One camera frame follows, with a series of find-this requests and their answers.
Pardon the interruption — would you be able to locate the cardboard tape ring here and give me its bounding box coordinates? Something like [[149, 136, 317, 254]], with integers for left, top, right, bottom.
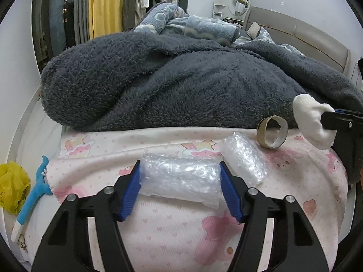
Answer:
[[256, 115, 289, 150]]

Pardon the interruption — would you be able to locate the blue shark plush toy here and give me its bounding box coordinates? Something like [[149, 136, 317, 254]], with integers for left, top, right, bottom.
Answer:
[[10, 155, 53, 243]]

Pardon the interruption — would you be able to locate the yellow plastic bag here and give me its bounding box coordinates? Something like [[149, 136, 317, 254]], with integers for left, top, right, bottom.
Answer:
[[0, 161, 31, 214]]

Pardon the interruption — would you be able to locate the dark grey fleece blanket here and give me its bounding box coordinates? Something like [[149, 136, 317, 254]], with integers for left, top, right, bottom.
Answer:
[[41, 32, 362, 132]]

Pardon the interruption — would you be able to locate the blue patterned quilt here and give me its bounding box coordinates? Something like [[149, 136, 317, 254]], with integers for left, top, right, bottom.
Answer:
[[133, 2, 304, 56]]

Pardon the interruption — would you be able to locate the grey curtain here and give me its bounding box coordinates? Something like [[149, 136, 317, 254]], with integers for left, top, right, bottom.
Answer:
[[73, 0, 90, 45]]

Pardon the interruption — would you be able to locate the glass balcony door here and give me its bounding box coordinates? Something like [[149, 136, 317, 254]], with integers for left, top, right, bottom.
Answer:
[[31, 0, 76, 71]]

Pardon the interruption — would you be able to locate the bubble wrap roll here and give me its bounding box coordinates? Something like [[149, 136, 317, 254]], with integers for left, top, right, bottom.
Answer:
[[140, 154, 221, 209]]

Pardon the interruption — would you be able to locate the bubble wrap piece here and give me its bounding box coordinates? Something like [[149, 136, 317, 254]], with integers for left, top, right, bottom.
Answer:
[[218, 132, 270, 187]]

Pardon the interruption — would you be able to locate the white vanity mirror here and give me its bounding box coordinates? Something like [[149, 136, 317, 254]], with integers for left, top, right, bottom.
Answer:
[[228, 0, 250, 17]]

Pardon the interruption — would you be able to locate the white fluffy sock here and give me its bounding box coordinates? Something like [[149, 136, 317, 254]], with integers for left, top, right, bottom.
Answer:
[[292, 94, 336, 150]]

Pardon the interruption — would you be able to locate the grey bed headboard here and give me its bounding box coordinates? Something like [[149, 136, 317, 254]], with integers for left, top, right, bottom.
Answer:
[[243, 6, 351, 75]]

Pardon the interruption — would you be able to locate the pink patterned blanket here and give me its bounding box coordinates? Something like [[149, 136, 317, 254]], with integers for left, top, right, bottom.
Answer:
[[47, 128, 348, 271]]

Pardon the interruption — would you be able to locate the yellow curtain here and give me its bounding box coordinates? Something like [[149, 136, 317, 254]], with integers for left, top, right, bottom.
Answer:
[[88, 0, 123, 39]]

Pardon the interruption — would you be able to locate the white vanity table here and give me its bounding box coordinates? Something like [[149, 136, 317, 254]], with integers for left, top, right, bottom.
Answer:
[[212, 0, 244, 29]]

